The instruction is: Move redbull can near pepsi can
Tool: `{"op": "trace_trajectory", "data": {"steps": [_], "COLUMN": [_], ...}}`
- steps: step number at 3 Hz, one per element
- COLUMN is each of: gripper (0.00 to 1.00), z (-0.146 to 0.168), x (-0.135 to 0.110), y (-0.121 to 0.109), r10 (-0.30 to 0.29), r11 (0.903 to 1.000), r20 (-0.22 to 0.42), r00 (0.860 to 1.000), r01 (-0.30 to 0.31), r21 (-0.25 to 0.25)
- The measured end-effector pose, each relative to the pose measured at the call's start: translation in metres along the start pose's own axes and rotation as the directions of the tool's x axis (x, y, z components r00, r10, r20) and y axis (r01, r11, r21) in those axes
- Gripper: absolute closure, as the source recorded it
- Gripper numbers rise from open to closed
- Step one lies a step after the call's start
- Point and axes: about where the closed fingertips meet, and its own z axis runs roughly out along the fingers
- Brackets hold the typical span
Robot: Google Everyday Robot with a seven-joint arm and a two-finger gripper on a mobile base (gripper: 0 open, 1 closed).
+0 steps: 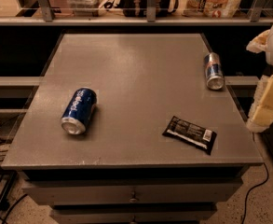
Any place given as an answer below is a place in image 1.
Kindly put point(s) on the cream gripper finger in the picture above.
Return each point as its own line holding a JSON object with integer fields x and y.
{"x": 260, "y": 116}
{"x": 259, "y": 43}

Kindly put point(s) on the silver blue redbull can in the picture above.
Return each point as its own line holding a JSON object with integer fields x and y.
{"x": 213, "y": 72}

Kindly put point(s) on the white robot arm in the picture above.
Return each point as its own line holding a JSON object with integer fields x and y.
{"x": 269, "y": 53}

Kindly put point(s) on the blue pepsi can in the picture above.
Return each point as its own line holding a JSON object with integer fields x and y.
{"x": 77, "y": 114}

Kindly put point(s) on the colourful snack bag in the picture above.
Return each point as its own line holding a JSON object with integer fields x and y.
{"x": 211, "y": 8}

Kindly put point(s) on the black snack packet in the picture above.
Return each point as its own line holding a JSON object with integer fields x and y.
{"x": 191, "y": 133}

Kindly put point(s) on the grey upper drawer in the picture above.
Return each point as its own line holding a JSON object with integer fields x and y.
{"x": 134, "y": 191}

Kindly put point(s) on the grey drawer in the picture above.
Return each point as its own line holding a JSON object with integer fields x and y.
{"x": 134, "y": 191}
{"x": 170, "y": 213}

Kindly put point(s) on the black backpack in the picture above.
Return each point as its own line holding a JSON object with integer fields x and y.
{"x": 138, "y": 8}

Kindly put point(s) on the grey lower drawer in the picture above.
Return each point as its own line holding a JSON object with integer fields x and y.
{"x": 170, "y": 213}

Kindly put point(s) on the grey metal shelf rail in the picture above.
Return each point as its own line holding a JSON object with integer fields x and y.
{"x": 57, "y": 12}

